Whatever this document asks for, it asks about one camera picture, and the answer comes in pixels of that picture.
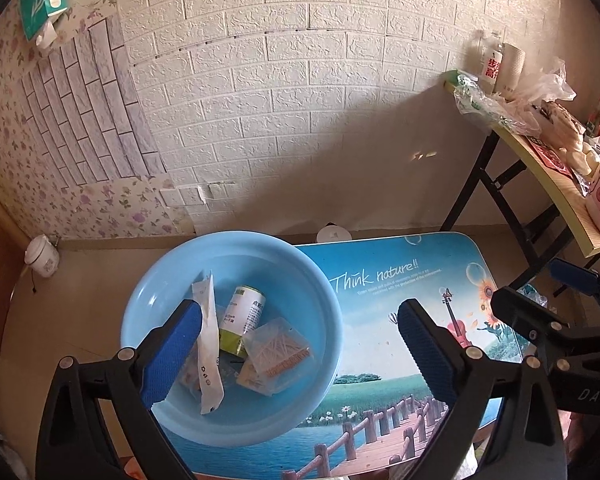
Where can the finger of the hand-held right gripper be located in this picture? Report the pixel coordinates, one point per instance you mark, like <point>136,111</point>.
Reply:
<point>575,277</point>
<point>522,310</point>

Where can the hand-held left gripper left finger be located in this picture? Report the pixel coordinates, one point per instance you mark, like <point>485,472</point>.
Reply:
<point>172,355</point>

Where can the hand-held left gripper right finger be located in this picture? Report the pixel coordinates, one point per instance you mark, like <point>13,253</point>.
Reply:
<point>425,355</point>

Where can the small clear plastic bag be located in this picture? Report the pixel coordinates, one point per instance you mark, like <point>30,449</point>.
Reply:
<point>189,377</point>

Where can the white paper packet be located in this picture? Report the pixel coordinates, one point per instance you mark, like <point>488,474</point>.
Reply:
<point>207,345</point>

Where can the white green labelled canister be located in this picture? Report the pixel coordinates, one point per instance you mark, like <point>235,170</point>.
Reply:
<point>242,317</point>

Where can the clear plastic toothpick box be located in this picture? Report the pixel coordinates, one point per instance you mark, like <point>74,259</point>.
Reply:
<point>280,355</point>

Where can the blue plastic basin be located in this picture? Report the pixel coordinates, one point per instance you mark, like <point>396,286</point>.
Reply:
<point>290,285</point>

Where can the printed low table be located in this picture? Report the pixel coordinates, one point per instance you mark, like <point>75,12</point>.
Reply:
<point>380,320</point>

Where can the folding table with yellow top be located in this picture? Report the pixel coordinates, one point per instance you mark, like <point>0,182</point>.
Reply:
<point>565,195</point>

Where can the red paper sheet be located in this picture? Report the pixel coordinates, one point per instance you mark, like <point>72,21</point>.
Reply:
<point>547,156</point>

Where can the bag of pale buns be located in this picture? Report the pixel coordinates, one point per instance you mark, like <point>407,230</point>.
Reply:
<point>567,127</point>

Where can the white round object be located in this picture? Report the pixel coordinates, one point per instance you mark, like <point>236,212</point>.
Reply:
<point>334,234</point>

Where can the dark sauce bottle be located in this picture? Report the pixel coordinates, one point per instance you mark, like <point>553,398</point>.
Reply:
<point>599,115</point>

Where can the large clear plastic bag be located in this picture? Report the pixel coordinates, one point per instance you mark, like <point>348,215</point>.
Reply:
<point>545,85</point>

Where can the crumpled greenish plastic bag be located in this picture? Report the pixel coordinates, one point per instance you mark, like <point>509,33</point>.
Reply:
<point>475,97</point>

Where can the stack of paper cups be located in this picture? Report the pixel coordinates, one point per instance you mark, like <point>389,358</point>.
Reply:
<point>511,67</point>

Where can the white bottle with red label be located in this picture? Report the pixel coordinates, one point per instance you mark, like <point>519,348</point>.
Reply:
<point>492,65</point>

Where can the green tissue box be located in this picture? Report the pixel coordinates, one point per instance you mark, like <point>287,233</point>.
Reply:
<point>42,0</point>

